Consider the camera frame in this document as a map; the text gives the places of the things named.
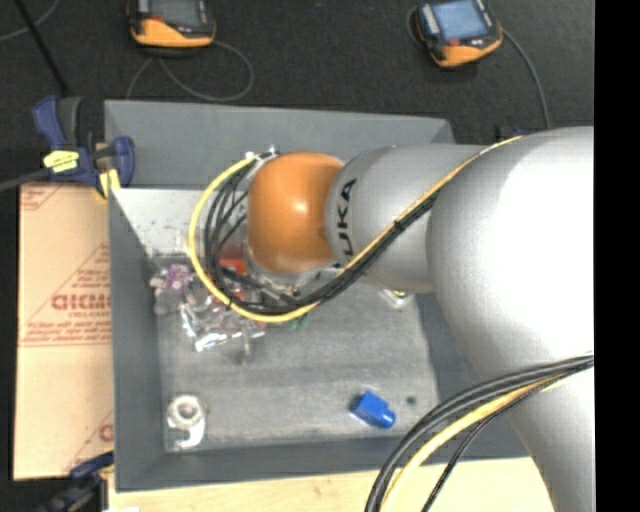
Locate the small red block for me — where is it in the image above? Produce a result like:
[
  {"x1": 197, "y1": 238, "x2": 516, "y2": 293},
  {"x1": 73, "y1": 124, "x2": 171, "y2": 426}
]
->
[{"x1": 219, "y1": 253, "x2": 248, "y2": 277}]

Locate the blue plastic cap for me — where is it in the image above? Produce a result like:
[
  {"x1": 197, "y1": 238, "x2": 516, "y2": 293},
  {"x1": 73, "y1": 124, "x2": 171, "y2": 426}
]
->
[{"x1": 349, "y1": 390, "x2": 398, "y2": 430}]

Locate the brown cardboard board, red print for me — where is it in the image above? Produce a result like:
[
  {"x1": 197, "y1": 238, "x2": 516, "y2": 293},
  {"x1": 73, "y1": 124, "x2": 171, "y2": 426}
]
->
[{"x1": 12, "y1": 181, "x2": 116, "y2": 482}]

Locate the grey metal bin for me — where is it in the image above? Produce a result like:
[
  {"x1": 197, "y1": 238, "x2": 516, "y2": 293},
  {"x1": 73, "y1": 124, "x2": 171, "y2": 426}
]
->
[{"x1": 103, "y1": 99, "x2": 532, "y2": 492}]

